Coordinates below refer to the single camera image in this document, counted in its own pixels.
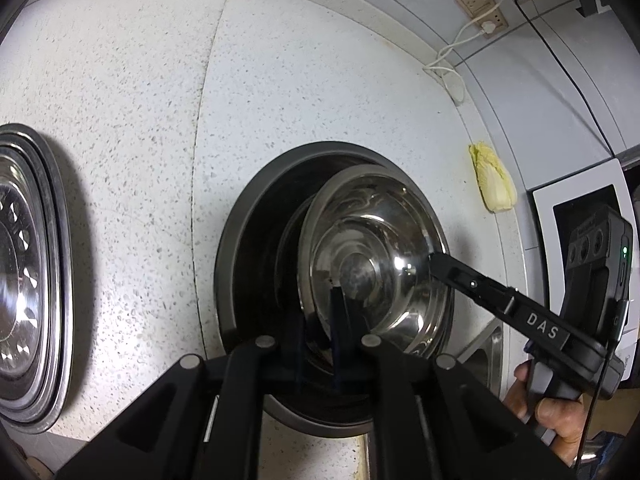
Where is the black round pan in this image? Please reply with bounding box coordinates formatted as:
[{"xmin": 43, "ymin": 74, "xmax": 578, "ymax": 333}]
[{"xmin": 214, "ymin": 142, "xmax": 456, "ymax": 438}]

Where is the napa cabbage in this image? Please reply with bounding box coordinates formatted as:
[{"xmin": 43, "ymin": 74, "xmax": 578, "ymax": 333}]
[{"xmin": 468, "ymin": 141, "xmax": 517, "ymax": 213}]

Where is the white cable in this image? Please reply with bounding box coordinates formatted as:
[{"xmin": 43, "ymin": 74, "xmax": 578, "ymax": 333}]
[{"xmin": 424, "ymin": 0, "xmax": 531, "ymax": 73}]

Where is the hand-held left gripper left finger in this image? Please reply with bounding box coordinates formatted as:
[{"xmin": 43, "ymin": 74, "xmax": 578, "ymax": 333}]
[{"xmin": 55, "ymin": 309, "xmax": 309, "ymax": 480}]

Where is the large plain steel plate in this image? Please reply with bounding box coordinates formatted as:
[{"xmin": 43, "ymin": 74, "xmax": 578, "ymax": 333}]
[{"xmin": 0, "ymin": 122, "xmax": 75, "ymax": 435}]

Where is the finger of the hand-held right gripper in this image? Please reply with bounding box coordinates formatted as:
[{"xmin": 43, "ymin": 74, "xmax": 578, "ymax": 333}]
[{"xmin": 427, "ymin": 252, "xmax": 517, "ymax": 317}]

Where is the large patterned steel plate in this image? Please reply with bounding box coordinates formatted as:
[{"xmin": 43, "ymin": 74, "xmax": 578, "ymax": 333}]
[{"xmin": 0, "ymin": 152, "xmax": 52, "ymax": 397}]

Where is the steel sink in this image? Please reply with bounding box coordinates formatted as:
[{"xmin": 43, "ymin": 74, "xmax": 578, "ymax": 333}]
[{"xmin": 462, "ymin": 322, "xmax": 505, "ymax": 401}]

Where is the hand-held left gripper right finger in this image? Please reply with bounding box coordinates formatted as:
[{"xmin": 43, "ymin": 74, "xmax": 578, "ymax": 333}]
[{"xmin": 330, "ymin": 285, "xmax": 577, "ymax": 480}]

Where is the small steel bowl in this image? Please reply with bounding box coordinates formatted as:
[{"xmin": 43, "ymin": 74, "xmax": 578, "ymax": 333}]
[{"xmin": 298, "ymin": 164, "xmax": 453, "ymax": 361}]

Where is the white charger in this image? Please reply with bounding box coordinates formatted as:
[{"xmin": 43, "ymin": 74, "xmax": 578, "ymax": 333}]
[{"xmin": 440, "ymin": 67, "xmax": 467, "ymax": 107}]

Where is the white appliance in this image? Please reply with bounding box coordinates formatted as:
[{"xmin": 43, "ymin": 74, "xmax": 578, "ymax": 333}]
[{"xmin": 531, "ymin": 157, "xmax": 640, "ymax": 343}]

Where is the person's right hand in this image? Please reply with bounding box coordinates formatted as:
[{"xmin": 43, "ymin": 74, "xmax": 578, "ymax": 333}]
[{"xmin": 502, "ymin": 363, "xmax": 593, "ymax": 465}]

